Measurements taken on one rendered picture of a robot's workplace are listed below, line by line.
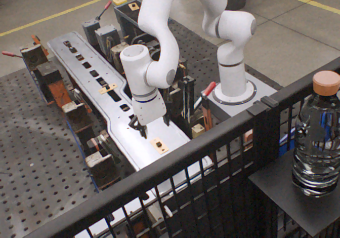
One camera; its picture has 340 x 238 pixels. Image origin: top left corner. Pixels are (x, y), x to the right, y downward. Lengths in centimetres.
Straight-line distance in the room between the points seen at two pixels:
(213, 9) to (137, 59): 52
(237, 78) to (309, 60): 183
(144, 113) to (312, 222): 71
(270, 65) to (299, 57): 27
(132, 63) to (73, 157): 90
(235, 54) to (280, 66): 180
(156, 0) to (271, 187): 68
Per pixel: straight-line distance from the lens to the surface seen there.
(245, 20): 154
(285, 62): 345
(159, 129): 136
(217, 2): 143
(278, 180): 61
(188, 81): 120
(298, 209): 58
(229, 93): 176
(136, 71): 104
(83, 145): 165
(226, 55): 163
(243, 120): 53
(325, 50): 362
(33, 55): 210
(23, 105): 234
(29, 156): 196
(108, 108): 153
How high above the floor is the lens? 191
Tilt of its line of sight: 39 degrees down
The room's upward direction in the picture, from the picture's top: 12 degrees counter-clockwise
